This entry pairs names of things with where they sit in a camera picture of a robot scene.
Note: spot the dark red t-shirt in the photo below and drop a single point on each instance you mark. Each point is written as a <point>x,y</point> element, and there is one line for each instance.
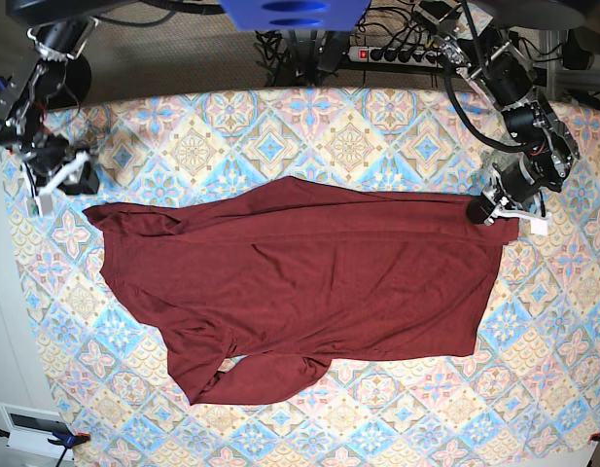
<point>255,296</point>

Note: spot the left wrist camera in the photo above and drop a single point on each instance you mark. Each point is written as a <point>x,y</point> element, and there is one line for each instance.
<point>539,225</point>

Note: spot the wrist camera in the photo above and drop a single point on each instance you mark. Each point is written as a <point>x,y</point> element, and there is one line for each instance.
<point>40,206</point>
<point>539,225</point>

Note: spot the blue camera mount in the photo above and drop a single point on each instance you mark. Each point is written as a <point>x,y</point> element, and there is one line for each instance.
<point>333,15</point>

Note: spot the white wall vent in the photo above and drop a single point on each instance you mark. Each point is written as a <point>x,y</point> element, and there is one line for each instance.
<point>30,430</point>

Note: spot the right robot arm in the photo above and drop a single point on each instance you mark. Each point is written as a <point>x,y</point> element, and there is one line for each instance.
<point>53,75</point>

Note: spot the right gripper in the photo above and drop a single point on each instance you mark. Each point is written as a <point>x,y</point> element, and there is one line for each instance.
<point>54,164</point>

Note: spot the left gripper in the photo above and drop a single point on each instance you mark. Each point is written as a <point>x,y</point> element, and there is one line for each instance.
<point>511,192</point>

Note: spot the blue clamp lower left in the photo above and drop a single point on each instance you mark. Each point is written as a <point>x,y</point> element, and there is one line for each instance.
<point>61,439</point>

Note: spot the black round stool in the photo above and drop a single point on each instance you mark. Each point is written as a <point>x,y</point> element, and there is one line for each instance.
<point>77,82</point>

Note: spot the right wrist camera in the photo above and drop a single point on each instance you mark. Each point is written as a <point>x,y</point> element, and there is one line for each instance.
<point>40,206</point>

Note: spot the white power strip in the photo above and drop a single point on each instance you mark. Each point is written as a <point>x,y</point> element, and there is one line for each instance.
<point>393,56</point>

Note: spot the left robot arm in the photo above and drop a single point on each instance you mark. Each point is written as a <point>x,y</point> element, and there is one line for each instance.
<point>546,150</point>

